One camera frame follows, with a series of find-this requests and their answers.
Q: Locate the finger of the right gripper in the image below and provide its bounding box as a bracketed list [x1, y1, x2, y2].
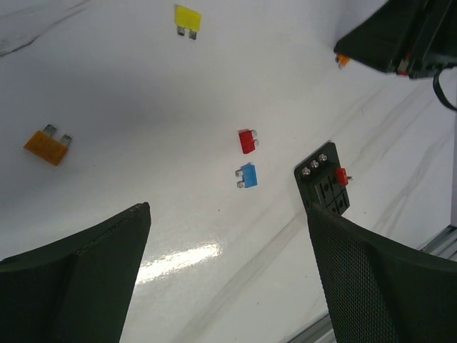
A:
[333, 1, 425, 73]

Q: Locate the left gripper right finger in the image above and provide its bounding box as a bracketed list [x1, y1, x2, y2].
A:
[307, 204, 456, 342]

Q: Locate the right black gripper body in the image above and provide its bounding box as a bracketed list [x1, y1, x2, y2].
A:
[395, 1, 456, 79]

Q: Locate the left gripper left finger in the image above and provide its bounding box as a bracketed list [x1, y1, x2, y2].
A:
[1, 203, 151, 342]

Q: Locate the orange blade fuse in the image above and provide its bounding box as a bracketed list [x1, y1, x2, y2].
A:
[335, 54, 351, 69]

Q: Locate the red blade fuse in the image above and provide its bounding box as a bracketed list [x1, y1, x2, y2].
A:
[335, 167, 353, 187]
[238, 129, 258, 154]

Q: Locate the black fuse box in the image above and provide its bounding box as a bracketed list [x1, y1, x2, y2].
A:
[293, 141, 350, 215]

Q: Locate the blue blade fuse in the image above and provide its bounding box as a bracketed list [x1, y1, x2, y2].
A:
[235, 163, 258, 189]

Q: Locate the brown blade fuse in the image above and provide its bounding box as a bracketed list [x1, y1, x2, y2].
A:
[24, 124, 73, 166]

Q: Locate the yellow blade fuse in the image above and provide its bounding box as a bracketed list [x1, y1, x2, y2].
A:
[175, 5, 202, 40]

